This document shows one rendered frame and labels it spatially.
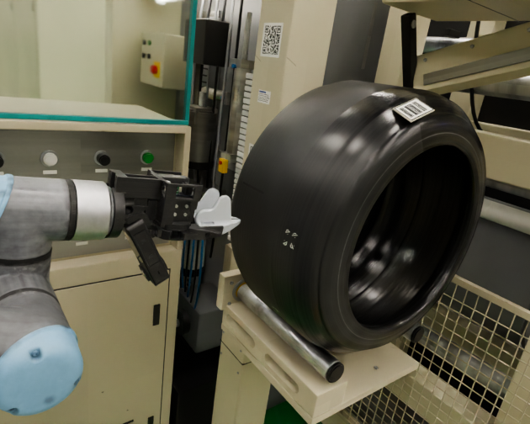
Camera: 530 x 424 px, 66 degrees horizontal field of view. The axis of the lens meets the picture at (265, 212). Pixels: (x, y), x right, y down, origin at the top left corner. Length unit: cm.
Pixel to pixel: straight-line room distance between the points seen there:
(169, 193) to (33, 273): 18
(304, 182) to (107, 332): 83
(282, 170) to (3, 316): 46
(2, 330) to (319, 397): 61
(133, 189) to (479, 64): 87
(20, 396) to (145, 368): 103
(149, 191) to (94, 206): 7
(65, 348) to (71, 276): 77
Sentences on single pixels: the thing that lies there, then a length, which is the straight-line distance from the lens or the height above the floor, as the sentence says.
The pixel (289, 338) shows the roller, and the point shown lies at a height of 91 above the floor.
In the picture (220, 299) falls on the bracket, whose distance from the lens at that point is 107.
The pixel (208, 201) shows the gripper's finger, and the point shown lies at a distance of 64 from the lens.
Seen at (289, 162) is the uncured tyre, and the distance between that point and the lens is 70.
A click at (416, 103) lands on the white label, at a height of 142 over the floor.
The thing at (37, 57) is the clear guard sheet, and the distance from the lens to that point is 106.
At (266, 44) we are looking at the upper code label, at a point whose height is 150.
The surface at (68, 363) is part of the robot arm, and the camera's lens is 43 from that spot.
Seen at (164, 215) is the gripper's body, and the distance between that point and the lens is 56.
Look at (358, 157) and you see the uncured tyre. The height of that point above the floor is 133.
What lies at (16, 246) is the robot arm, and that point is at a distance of 52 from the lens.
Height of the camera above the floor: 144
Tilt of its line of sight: 19 degrees down
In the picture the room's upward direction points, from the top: 8 degrees clockwise
